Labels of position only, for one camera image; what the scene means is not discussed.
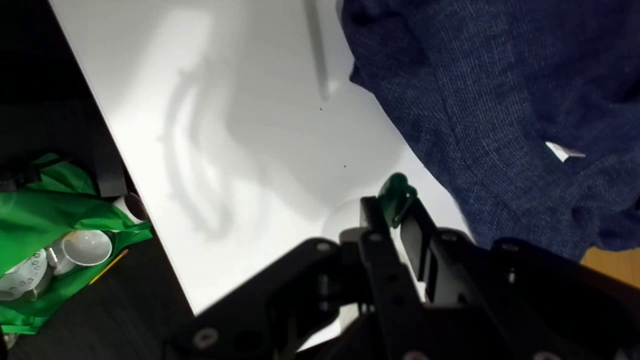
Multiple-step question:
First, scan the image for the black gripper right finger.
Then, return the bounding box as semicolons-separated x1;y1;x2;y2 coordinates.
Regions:
399;199;508;360

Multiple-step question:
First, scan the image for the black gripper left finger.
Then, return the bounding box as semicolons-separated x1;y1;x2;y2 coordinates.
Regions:
360;196;427;360

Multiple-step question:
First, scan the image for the green marker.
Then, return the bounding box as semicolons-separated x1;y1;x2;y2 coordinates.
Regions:
378;172;417;228

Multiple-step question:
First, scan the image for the clear cup in bag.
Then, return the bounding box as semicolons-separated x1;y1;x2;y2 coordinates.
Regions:
0;249;49;302

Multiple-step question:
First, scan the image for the white clothing label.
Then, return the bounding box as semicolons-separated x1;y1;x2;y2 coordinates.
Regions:
545;141;586;161

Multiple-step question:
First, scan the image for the dark blue cloth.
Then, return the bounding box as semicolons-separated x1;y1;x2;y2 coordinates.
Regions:
341;0;640;259

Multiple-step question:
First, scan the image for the green plastic bag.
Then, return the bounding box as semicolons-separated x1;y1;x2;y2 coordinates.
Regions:
0;154;152;334

